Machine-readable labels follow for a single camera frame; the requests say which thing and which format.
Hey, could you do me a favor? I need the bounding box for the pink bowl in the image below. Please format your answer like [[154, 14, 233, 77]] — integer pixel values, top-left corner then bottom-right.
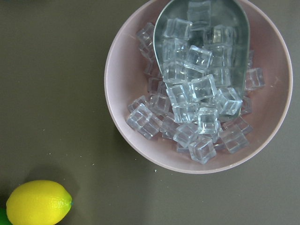
[[104, 0, 293, 174]]

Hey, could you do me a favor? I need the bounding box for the steel ice scoop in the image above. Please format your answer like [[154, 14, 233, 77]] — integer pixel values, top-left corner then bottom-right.
[[152, 0, 250, 118]]

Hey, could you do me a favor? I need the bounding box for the yellow lemon lower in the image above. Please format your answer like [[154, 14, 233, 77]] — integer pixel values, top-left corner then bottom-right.
[[6, 180, 73, 225]]

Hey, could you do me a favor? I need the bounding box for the green lime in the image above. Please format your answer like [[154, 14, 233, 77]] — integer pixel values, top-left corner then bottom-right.
[[0, 208, 11, 225]]

